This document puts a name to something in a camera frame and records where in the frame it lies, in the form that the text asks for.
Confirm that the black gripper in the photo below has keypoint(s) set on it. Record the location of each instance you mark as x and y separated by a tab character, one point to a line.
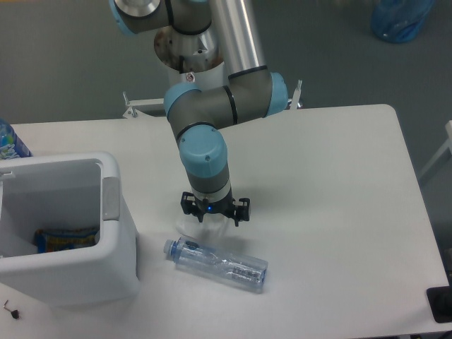
239	211

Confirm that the white paper tissue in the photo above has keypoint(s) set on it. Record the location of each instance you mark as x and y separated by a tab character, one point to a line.
212	228

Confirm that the clear plastic water bottle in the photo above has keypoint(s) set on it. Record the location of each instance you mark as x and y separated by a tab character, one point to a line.
238	270

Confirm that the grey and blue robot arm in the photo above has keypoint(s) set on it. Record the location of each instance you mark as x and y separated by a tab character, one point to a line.
197	117

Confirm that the white plastic trash can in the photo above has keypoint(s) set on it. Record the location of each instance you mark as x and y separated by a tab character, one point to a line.
69	191

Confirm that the blue yellow snack wrapper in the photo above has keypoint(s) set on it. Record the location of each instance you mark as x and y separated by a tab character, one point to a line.
51	240

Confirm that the blue labelled bottle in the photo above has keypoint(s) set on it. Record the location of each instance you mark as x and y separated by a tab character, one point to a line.
11	145

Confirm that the black device at table edge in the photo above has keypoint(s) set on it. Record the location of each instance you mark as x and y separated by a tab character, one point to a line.
440	303

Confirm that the blue plastic bag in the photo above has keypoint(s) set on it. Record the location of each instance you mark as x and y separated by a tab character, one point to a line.
399	21

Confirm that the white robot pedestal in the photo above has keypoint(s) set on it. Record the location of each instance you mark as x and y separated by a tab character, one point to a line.
192	62

